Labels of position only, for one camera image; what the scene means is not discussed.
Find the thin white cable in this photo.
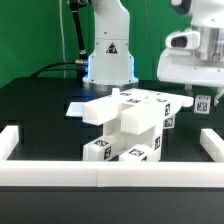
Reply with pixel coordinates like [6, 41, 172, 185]
[58, 0, 67, 78]

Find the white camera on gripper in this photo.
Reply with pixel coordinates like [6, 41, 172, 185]
[165, 29, 200, 50]

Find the white tagged cube nut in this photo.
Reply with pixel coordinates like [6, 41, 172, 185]
[194, 95, 211, 114]

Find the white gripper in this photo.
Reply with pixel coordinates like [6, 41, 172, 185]
[157, 49, 224, 106]

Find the white U-shaped fence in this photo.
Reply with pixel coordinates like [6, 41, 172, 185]
[0, 126, 224, 188]

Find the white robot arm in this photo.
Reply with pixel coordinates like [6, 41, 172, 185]
[83, 0, 224, 97]

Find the white chair seat part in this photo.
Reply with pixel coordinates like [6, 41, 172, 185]
[103, 99, 174, 162]

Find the white chair back part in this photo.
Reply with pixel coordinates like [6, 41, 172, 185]
[83, 88, 193, 135]

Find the black cable hose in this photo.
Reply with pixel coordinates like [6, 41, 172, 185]
[31, 0, 90, 78]

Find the white marker sheet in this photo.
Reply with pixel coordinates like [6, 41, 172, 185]
[66, 102, 89, 117]

